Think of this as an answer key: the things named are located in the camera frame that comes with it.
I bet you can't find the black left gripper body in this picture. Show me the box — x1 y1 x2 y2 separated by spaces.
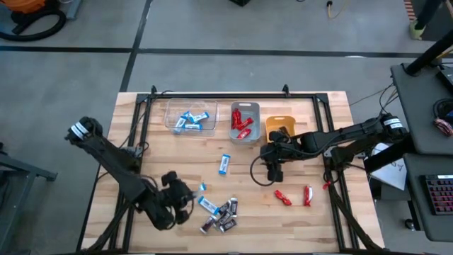
161 171 194 227

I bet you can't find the grey metal table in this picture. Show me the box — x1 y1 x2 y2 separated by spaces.
0 141 58 255

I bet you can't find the grey plastic basket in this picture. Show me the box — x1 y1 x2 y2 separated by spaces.
229 101 262 145

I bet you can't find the black aluminium table frame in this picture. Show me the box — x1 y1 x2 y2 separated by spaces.
76 84 385 255

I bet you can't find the yellow floor cable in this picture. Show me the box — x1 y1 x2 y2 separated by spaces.
326 0 344 21

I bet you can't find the clear plastic bin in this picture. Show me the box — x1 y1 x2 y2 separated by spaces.
164 98 220 137

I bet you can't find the backlit black keyboard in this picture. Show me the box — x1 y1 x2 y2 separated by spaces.
420 173 453 216

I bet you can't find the orange shop vacuum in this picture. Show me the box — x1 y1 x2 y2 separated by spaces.
0 0 47 17

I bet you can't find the red white braided cable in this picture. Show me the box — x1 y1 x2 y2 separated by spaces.
433 117 453 137

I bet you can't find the black vacuum hose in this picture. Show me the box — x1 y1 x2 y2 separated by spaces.
0 8 67 43

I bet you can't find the grey desk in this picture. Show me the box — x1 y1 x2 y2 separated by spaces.
402 152 453 243
390 62 453 157

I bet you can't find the person's shoe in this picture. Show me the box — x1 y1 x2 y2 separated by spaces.
409 20 425 40

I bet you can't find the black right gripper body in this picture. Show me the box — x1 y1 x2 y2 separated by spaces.
260 130 306 167

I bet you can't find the person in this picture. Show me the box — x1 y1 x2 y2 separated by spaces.
409 0 445 40

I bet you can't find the black floor mat orange edge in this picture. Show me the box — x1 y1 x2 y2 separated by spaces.
403 0 453 42

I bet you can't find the black coiled cable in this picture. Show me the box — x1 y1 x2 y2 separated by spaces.
432 98 453 120

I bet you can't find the white paper sheet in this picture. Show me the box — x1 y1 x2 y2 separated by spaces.
367 144 408 191

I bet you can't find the thin desk cable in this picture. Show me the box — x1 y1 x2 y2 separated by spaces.
348 81 396 108

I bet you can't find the black pole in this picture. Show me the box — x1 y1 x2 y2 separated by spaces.
404 30 453 77

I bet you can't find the yellow plastic basket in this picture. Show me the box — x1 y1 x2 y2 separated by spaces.
265 115 297 142

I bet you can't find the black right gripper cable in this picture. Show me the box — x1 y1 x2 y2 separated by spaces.
249 155 275 188

